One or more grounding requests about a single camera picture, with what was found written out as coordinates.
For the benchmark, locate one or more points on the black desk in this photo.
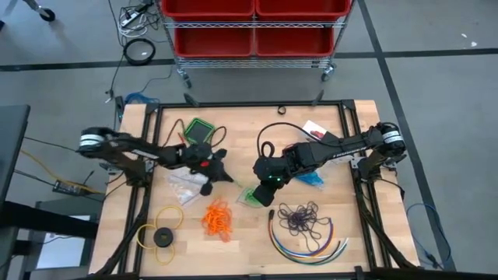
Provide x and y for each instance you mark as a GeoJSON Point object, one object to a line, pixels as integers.
{"type": "Point", "coordinates": [11, 148]}

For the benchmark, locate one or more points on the black low furniture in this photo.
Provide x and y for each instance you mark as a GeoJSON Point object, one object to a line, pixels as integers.
{"type": "Point", "coordinates": [39, 221]}

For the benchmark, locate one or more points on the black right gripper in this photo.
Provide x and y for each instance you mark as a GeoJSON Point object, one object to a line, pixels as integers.
{"type": "Point", "coordinates": [274, 165]}

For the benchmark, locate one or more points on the white power strip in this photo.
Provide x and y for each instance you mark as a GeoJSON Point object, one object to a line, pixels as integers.
{"type": "Point", "coordinates": [130, 18]}

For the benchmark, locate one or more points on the black pad with green rim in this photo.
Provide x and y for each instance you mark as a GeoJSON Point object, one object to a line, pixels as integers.
{"type": "Point", "coordinates": [199, 132]}

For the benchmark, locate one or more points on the clear plastic bags pile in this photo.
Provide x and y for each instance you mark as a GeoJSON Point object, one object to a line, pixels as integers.
{"type": "Point", "coordinates": [183, 188]}

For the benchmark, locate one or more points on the black chair caster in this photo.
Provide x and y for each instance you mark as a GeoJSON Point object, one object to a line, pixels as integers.
{"type": "Point", "coordinates": [47, 15]}

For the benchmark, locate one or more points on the small black device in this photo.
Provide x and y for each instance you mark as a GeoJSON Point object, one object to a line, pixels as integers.
{"type": "Point", "coordinates": [120, 107]}

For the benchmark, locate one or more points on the clear zip bag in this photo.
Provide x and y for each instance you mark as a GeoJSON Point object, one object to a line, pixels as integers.
{"type": "Point", "coordinates": [317, 183]}
{"type": "Point", "coordinates": [244, 196]}

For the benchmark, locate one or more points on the dark purple rubber bands pile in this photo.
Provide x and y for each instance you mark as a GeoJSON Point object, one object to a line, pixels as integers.
{"type": "Point", "coordinates": [299, 219]}

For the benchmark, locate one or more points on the red plastic bin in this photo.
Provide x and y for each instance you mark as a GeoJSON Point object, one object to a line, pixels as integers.
{"type": "Point", "coordinates": [303, 8]}
{"type": "Point", "coordinates": [208, 8]}
{"type": "Point", "coordinates": [294, 43]}
{"type": "Point", "coordinates": [214, 43]}

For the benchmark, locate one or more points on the white cardboard box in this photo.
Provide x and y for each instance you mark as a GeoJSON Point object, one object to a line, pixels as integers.
{"type": "Point", "coordinates": [313, 128]}

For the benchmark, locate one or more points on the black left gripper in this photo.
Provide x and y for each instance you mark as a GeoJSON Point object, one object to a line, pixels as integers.
{"type": "Point", "coordinates": [200, 159]}

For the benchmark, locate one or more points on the orange rubber bands pile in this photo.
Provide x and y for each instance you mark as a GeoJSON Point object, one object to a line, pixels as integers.
{"type": "Point", "coordinates": [218, 221]}

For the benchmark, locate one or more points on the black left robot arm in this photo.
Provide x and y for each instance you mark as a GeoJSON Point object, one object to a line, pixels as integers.
{"type": "Point", "coordinates": [132, 149]}

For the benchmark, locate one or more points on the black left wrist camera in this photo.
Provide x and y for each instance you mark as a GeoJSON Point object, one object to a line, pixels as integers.
{"type": "Point", "coordinates": [206, 188]}

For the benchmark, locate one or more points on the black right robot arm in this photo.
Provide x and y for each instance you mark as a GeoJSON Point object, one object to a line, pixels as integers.
{"type": "Point", "coordinates": [342, 149]}

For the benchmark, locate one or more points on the blue rubber bands pile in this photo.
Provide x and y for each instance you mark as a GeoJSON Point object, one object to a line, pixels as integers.
{"type": "Point", "coordinates": [311, 179]}

